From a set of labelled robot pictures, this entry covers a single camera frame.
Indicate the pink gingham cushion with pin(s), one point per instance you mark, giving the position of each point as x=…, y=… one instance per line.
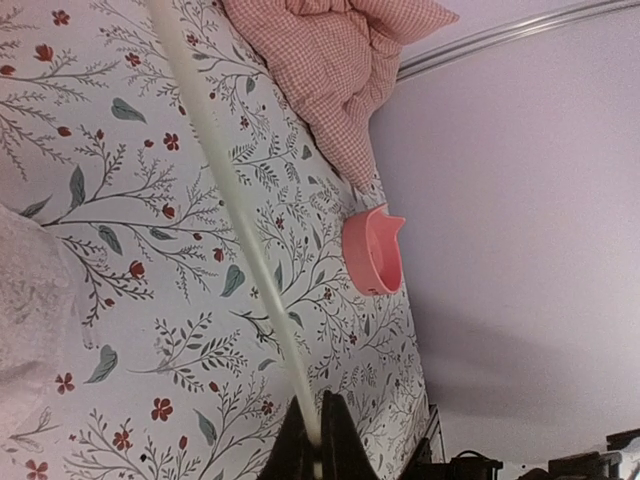
x=336, y=62

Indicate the striped pet tent fabric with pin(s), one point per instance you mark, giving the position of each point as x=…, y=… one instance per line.
x=37, y=300

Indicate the right aluminium frame post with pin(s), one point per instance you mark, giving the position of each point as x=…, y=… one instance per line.
x=509, y=32

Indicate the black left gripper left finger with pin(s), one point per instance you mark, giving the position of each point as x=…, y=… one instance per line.
x=292, y=456

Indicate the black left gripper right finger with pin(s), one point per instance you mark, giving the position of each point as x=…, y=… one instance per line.
x=342, y=453

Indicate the white flexible tent pole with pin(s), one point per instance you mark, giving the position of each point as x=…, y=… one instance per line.
x=212, y=139

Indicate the pink cat-ear pet bowl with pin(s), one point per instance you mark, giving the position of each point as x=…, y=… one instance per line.
x=371, y=251

